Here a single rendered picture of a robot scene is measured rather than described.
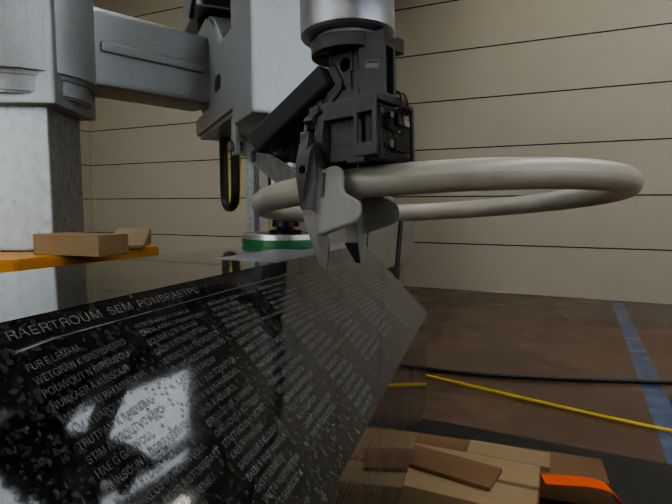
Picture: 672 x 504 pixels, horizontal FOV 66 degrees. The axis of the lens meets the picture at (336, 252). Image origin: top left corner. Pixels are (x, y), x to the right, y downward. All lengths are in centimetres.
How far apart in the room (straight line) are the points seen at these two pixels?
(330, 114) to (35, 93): 112
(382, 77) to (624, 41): 525
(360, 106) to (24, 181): 120
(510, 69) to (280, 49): 457
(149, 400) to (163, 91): 133
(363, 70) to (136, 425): 37
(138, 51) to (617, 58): 465
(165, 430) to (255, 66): 88
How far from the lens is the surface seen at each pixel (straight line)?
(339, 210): 46
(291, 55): 125
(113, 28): 171
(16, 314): 54
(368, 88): 48
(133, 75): 170
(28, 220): 155
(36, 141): 155
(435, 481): 144
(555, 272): 552
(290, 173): 107
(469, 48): 580
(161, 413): 52
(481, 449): 185
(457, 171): 47
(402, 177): 47
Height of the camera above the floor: 90
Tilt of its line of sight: 5 degrees down
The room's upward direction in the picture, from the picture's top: straight up
